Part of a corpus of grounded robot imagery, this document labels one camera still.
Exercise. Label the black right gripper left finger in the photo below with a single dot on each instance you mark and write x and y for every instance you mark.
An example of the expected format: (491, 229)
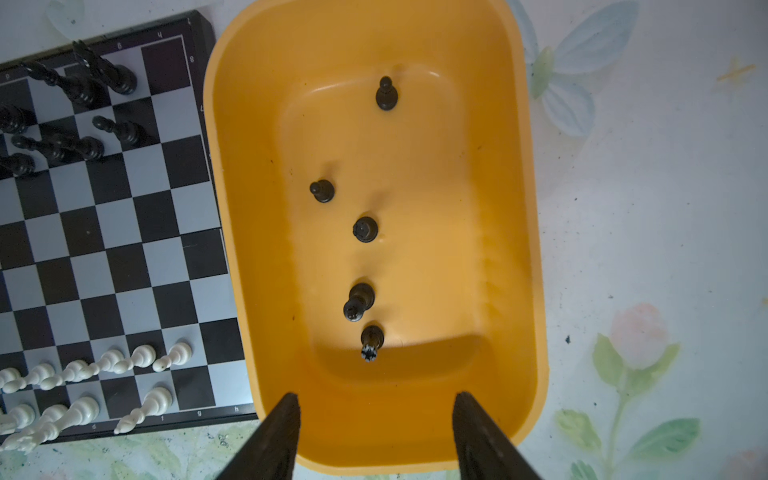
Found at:
(270, 452)

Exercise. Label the black rook in tub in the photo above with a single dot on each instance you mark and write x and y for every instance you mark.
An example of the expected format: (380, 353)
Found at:
(372, 339)

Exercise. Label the black pawn far end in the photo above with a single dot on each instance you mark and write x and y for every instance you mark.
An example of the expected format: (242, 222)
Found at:
(386, 95)

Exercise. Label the black white chessboard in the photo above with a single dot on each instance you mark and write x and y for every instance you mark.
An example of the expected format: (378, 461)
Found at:
(127, 250)

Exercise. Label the yellow plastic tub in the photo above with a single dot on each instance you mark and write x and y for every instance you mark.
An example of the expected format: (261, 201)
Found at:
(374, 173)

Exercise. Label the black tall chess piece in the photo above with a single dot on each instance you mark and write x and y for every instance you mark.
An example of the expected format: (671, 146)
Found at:
(361, 298)

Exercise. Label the black pawn mid tub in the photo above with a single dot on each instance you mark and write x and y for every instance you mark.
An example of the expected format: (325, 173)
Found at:
(322, 190)

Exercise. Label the black chess piece centre tub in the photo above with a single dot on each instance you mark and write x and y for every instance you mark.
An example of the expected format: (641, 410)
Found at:
(365, 229)

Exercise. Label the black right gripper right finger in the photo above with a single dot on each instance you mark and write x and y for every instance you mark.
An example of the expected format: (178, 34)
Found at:
(483, 450)

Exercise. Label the black chess piece on board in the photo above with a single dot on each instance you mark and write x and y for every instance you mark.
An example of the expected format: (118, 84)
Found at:
(118, 78)

